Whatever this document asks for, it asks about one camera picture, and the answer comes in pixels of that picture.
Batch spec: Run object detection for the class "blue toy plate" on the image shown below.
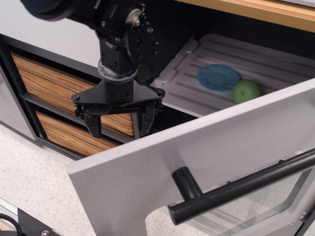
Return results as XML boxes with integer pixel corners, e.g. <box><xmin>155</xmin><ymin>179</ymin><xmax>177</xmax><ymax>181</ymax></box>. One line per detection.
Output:
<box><xmin>197</xmin><ymin>64</ymin><xmax>241</xmax><ymax>91</ymax></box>

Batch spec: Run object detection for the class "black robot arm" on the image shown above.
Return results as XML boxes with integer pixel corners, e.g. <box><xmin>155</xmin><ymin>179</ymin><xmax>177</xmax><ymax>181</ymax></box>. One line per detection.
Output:
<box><xmin>23</xmin><ymin>0</ymin><xmax>165</xmax><ymax>138</ymax></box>

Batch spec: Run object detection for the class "grey toy kitchen cabinet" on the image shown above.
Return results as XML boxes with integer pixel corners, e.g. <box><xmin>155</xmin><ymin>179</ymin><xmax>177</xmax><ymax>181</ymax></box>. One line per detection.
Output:
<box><xmin>0</xmin><ymin>14</ymin><xmax>140</xmax><ymax>159</ymax></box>

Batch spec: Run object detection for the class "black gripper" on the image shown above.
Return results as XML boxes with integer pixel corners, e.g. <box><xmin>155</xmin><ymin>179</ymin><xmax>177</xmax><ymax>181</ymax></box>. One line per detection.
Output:
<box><xmin>71</xmin><ymin>81</ymin><xmax>165</xmax><ymax>139</ymax></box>

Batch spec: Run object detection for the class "wooden countertop edge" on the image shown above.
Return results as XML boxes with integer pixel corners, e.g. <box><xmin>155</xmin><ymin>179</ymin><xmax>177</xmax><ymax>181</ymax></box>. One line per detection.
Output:
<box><xmin>217</xmin><ymin>0</ymin><xmax>315</xmax><ymax>31</ymax></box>

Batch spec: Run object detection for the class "black cable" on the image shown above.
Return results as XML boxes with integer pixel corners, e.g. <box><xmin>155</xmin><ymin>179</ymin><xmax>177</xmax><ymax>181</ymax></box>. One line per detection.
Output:
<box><xmin>0</xmin><ymin>213</ymin><xmax>24</xmax><ymax>236</ymax></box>

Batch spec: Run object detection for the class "wooden drawer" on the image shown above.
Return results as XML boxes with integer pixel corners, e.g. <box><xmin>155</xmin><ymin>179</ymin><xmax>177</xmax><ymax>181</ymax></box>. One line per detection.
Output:
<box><xmin>11</xmin><ymin>51</ymin><xmax>134</xmax><ymax>137</ymax></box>
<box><xmin>36</xmin><ymin>111</ymin><xmax>121</xmax><ymax>156</ymax></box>

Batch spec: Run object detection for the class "green toy apple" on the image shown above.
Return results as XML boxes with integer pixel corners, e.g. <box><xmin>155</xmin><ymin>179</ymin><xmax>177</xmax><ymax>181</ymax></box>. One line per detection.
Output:
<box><xmin>232</xmin><ymin>80</ymin><xmax>261</xmax><ymax>104</ymax></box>

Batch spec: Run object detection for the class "grey oven door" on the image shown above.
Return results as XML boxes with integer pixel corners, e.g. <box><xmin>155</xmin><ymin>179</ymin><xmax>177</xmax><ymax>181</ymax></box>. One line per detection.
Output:
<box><xmin>66</xmin><ymin>79</ymin><xmax>315</xmax><ymax>236</ymax></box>

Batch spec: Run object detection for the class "black metal base plate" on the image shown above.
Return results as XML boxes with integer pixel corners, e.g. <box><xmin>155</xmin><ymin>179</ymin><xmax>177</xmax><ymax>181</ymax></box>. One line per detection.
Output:
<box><xmin>17</xmin><ymin>208</ymin><xmax>60</xmax><ymax>236</ymax></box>

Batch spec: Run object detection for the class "lower wooden drawer front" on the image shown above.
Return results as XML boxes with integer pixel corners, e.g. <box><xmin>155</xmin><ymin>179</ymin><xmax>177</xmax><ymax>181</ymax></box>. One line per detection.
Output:
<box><xmin>36</xmin><ymin>111</ymin><xmax>121</xmax><ymax>156</ymax></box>

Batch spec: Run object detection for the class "upper wooden drawer front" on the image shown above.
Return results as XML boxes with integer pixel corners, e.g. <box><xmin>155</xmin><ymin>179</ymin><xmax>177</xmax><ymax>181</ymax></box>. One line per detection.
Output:
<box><xmin>11</xmin><ymin>51</ymin><xmax>134</xmax><ymax>137</ymax></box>

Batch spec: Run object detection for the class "black oven door handle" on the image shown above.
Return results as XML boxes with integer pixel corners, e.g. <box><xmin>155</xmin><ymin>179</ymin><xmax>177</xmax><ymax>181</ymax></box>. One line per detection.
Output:
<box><xmin>168</xmin><ymin>149</ymin><xmax>315</xmax><ymax>225</ymax></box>

